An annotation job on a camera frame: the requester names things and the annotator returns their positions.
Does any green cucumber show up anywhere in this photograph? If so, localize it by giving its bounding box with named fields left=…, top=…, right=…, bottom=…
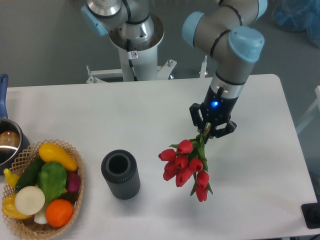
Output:
left=15, top=155, right=45, bottom=192

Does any purple red onion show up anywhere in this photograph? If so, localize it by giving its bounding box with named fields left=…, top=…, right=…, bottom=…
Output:
left=65, top=172, right=82, bottom=193

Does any orange fruit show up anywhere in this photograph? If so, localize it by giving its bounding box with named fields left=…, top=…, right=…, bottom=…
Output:
left=45, top=199, right=73, bottom=228

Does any woven wicker basket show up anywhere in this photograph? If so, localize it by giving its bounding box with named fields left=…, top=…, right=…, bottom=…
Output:
left=0, top=139, right=85, bottom=240

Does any white frame at right edge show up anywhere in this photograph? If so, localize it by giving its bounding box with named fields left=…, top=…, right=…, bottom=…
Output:
left=295, top=85, right=320, bottom=135

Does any yellow squash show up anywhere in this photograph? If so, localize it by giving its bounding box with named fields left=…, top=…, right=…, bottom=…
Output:
left=38, top=142, right=78, bottom=172

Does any blue handled saucepan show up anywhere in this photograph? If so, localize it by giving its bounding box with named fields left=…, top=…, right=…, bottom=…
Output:
left=0, top=73, right=30, bottom=176

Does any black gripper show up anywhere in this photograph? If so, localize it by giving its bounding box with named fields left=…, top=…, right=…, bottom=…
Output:
left=189, top=87, right=238, bottom=139

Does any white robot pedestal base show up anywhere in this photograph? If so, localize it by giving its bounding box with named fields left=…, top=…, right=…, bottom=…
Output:
left=86, top=13, right=177, bottom=83

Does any white onion half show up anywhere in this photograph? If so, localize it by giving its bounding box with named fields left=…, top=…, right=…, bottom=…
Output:
left=14, top=186, right=45, bottom=216

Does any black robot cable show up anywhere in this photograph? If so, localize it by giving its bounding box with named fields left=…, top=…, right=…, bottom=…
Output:
left=126, top=38, right=139, bottom=82

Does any black device at table edge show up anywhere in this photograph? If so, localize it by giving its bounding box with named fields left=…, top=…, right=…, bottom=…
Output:
left=301, top=202, right=320, bottom=229

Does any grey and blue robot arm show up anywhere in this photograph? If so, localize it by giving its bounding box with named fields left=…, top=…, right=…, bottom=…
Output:
left=81, top=0, right=268, bottom=139

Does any red tulip bouquet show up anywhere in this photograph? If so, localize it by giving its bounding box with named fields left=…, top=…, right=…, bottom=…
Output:
left=158, top=123, right=213, bottom=202

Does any blue plastic bag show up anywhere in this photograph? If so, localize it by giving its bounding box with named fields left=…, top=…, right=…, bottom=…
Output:
left=271, top=0, right=320, bottom=48

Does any yellow bell pepper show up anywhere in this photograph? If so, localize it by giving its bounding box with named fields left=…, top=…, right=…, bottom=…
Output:
left=2, top=194, right=32, bottom=220

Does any white green leek stalk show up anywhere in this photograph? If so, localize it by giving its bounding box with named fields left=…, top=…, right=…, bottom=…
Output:
left=34, top=206, right=48, bottom=225

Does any dark grey ribbed vase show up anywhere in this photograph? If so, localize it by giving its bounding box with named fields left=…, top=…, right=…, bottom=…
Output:
left=101, top=149, right=141, bottom=200

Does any green lettuce leaf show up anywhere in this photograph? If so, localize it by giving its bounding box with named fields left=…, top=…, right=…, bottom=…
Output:
left=37, top=161, right=67, bottom=207

